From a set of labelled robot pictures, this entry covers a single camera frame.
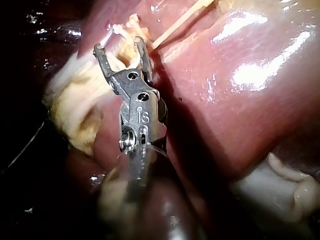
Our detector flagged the thin tube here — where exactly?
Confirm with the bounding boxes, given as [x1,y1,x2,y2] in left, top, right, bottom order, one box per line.
[151,0,216,49]

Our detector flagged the right arm instrument jaw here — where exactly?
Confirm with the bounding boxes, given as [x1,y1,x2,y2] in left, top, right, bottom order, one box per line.
[93,42,119,83]
[134,36,154,84]

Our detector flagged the pale fatty tissue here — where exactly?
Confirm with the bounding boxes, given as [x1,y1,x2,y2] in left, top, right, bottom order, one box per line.
[97,166,137,227]
[111,13,155,72]
[42,56,112,157]
[231,152,320,226]

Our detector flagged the thin steel wire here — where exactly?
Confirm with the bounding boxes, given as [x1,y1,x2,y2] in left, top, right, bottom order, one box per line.
[6,121,45,170]

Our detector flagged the dark red liver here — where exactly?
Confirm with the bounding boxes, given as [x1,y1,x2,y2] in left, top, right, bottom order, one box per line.
[37,0,320,240]

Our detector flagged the white clip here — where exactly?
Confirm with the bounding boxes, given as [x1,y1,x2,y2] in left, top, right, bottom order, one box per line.
[99,23,122,49]

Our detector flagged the right arm instrument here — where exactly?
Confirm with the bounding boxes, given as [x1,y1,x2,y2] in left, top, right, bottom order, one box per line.
[109,69,168,201]

